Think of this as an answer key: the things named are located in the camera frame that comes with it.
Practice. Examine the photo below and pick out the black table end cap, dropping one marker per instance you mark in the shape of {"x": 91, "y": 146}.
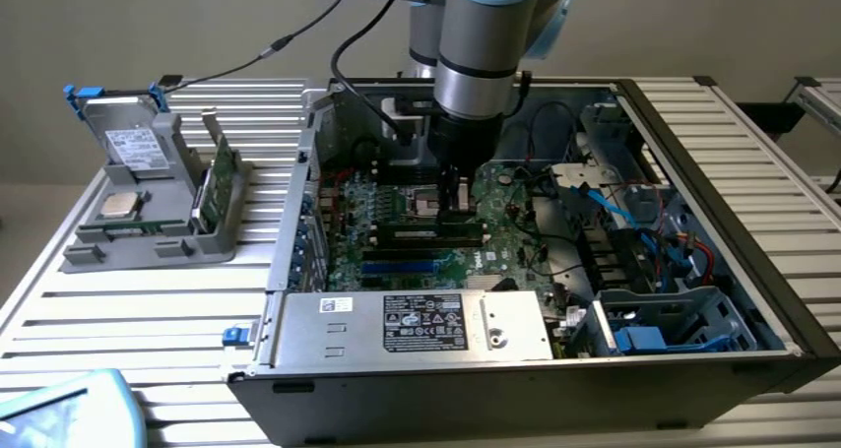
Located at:
{"x": 170, "y": 80}
{"x": 706, "y": 81}

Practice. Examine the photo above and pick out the green RAM stick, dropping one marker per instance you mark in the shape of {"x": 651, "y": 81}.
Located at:
{"x": 131, "y": 228}

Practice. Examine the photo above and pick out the green graphics card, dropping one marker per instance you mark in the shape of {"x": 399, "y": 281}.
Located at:
{"x": 220, "y": 187}

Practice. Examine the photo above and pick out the silver CPU chip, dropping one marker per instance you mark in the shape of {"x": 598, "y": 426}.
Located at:
{"x": 119, "y": 206}

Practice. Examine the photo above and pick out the CPU socket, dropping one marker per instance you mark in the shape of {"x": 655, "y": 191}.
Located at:
{"x": 421, "y": 203}

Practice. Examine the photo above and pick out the blue expansion slot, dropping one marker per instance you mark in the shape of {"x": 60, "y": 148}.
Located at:
{"x": 401, "y": 267}

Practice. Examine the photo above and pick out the grey disk bay cage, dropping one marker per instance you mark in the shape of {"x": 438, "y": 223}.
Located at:
{"x": 709, "y": 310}

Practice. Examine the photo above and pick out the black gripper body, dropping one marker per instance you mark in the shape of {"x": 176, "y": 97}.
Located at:
{"x": 463, "y": 140}

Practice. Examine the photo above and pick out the silver chipset heatsink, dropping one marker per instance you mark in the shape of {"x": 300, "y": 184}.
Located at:
{"x": 486, "y": 283}

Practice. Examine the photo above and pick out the black RAM slot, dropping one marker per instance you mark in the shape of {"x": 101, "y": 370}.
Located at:
{"x": 430, "y": 241}

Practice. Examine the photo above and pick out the black open PC case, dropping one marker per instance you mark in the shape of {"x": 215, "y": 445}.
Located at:
{"x": 499, "y": 403}

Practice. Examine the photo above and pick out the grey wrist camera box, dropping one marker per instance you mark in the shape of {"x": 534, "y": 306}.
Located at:
{"x": 403, "y": 123}

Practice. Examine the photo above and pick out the black expansion slot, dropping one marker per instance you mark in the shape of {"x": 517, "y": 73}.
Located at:
{"x": 399, "y": 255}

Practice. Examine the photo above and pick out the blue case latch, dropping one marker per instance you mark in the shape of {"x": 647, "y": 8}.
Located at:
{"x": 236, "y": 335}

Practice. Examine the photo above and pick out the hard disk with blue bracket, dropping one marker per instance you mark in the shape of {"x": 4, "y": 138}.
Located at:
{"x": 131, "y": 138}

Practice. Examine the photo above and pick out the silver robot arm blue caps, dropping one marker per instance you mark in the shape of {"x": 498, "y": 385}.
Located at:
{"x": 473, "y": 34}

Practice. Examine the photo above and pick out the green motherboard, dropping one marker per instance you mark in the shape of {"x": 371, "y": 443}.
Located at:
{"x": 499, "y": 251}

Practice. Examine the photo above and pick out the light blue framed device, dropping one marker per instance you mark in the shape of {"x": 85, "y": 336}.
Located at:
{"x": 72, "y": 413}

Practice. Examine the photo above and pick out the grey parts rack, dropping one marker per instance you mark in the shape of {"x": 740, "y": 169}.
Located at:
{"x": 178, "y": 251}

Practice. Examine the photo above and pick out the silver power supply unit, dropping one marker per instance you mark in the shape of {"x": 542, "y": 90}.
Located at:
{"x": 367, "y": 330}

